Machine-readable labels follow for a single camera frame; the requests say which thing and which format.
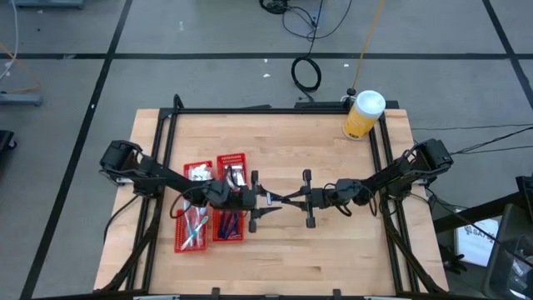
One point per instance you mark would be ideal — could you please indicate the white printed sign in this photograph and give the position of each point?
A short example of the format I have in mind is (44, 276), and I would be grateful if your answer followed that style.
(474, 246)

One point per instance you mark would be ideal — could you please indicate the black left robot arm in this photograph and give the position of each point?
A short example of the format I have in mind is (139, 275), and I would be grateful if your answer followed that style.
(166, 177)

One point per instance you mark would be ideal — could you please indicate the black device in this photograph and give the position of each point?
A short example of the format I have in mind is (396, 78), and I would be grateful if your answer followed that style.
(525, 191)

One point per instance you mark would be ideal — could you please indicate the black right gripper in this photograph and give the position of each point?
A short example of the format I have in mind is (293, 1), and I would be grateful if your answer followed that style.
(322, 198)

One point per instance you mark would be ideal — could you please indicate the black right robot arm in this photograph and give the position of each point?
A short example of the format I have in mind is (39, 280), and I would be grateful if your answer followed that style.
(395, 173)

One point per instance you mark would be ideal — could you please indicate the yellow wipes canister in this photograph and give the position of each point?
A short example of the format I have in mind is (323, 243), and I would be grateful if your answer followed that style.
(362, 118)

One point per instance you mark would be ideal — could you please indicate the bagged white cotton balls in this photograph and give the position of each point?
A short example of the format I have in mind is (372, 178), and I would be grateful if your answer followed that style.
(202, 177)
(200, 168)

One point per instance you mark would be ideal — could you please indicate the bagged silver nail clippers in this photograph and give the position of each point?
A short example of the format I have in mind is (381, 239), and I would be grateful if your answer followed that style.
(228, 177)
(236, 178)

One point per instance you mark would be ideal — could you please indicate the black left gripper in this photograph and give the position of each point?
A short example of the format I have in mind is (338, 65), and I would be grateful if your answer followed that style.
(237, 199)

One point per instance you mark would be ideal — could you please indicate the black aluminium table frame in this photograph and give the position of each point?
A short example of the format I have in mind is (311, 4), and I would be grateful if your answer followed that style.
(270, 111)

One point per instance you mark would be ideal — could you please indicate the red plastic basket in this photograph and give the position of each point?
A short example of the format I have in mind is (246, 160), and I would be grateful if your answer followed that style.
(186, 168)
(231, 158)
(216, 238)
(178, 233)

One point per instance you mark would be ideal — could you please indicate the grey floor base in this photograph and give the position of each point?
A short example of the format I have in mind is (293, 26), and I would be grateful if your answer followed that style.
(21, 99)

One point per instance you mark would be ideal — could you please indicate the black beam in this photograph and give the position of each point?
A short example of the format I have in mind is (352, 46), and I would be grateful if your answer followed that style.
(470, 214)

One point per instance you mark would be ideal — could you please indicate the black object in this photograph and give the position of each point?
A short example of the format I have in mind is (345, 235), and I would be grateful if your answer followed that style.
(6, 141)

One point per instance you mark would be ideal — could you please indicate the silver nail clipper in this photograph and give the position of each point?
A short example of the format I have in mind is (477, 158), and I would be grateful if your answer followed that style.
(242, 178)
(239, 168)

